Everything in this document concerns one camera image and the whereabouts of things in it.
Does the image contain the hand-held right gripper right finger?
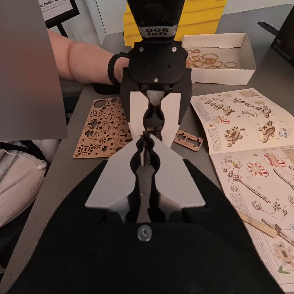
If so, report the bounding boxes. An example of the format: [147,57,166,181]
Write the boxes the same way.
[149,135,205,223]

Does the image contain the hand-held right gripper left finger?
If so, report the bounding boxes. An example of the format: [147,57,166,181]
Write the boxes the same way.
[85,135,142,223]

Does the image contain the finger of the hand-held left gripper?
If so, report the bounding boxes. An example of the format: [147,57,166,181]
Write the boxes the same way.
[156,94,180,147]
[129,92,151,138]

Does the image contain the person's left forearm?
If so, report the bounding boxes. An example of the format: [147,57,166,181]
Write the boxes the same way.
[47,29,115,84]

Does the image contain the laser-cut wooden parts sheet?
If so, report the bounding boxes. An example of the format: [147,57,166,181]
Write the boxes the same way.
[73,98,134,159]

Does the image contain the small wooden parts strip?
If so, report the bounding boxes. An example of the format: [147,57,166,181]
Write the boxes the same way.
[147,129,205,152]

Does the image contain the person's left hand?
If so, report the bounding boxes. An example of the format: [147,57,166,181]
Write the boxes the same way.
[114,57,129,84]

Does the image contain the pile of tan rubber bands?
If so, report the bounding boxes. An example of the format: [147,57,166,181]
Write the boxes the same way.
[185,47,237,69]

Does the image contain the white cardboard box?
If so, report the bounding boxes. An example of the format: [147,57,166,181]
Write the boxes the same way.
[181,32,256,83]

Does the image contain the yellow plastic bin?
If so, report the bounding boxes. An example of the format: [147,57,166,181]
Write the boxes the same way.
[124,0,226,46]

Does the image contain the open instruction booklet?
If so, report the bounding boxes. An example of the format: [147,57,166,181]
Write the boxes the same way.
[190,88,294,293]

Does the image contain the pointed wooden stick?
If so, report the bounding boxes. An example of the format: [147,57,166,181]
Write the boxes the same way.
[237,211,279,239]

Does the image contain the person's pale trousers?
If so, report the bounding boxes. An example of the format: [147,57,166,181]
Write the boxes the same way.
[0,138,61,229]

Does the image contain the white printed sign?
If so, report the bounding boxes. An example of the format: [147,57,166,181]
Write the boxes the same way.
[38,0,80,38]

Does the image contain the black cardboard box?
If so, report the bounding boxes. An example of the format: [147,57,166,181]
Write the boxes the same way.
[271,7,294,67]

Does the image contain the black wrist strap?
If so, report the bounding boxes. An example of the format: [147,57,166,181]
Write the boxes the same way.
[107,52,129,87]

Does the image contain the white cord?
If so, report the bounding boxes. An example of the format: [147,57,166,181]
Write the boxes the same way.
[0,149,47,170]

